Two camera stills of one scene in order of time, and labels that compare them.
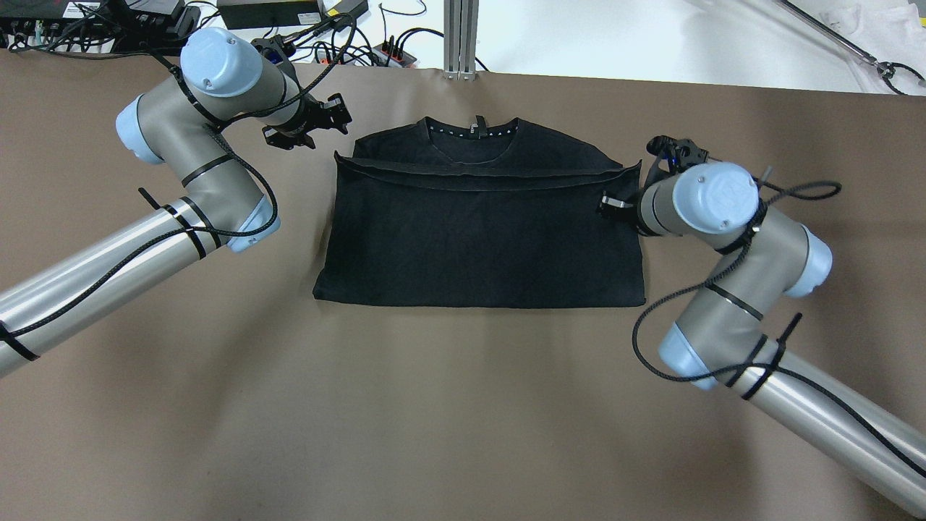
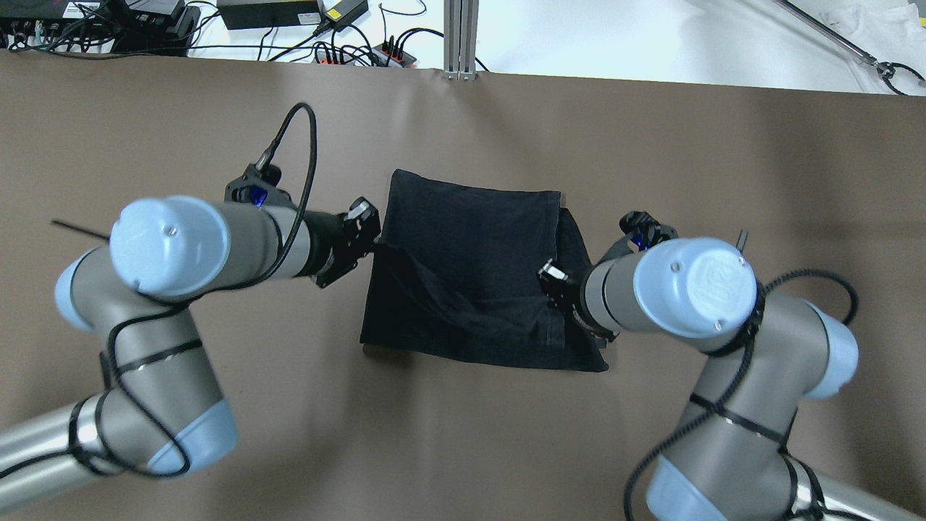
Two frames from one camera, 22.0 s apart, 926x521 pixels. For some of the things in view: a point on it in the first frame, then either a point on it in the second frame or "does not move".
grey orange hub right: x=383 y=55 does not move
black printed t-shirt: x=509 y=218 → x=456 y=273
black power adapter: x=255 y=14 does not move
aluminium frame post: x=461 y=20 does not move
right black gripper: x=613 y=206 → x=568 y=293
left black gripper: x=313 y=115 → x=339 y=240
